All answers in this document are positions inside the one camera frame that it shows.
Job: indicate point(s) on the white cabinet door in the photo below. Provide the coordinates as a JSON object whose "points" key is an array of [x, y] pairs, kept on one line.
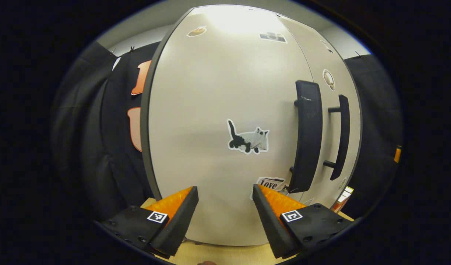
{"points": [[332, 66], [210, 92]]}

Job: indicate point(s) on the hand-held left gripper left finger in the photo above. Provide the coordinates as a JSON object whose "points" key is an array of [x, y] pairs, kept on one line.
{"points": [[181, 217]]}

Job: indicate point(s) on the white shoe cabinet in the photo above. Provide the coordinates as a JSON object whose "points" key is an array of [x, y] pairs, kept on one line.
{"points": [[144, 117]]}

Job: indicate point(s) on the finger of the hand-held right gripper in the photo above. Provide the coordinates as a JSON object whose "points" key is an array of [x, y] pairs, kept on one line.
{"points": [[397, 154]]}

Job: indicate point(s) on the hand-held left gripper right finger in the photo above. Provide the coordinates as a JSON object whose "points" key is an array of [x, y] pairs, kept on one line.
{"points": [[265, 221]]}

